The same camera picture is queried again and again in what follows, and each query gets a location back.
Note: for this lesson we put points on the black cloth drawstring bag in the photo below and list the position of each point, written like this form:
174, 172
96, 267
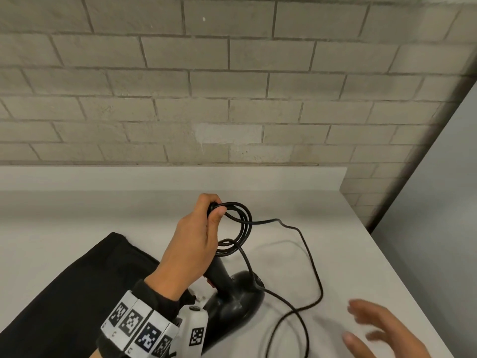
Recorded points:
67, 294

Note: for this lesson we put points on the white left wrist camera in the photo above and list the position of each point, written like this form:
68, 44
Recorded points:
195, 331

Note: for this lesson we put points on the person's left hand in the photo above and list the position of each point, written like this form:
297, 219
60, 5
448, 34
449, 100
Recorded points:
190, 249

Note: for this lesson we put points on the person's right hand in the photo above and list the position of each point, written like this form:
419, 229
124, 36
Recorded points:
395, 343

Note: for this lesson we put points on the black hair dryer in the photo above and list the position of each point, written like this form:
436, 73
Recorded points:
234, 298

